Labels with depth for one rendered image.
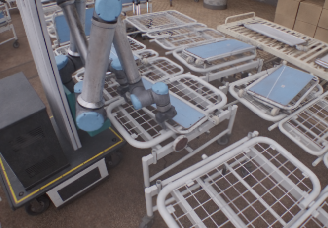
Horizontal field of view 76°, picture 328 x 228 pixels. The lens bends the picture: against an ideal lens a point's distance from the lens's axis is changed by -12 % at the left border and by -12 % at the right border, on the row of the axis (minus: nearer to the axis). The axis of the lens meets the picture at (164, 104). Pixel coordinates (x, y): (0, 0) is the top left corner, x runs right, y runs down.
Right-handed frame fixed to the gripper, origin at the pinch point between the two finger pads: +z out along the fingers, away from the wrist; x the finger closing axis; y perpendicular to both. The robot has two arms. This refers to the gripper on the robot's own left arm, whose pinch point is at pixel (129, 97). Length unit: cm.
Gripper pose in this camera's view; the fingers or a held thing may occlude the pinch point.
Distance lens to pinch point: 182.6
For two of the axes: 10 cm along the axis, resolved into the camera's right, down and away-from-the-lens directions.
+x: 7.1, -5.7, 4.2
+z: 1.4, 6.9, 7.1
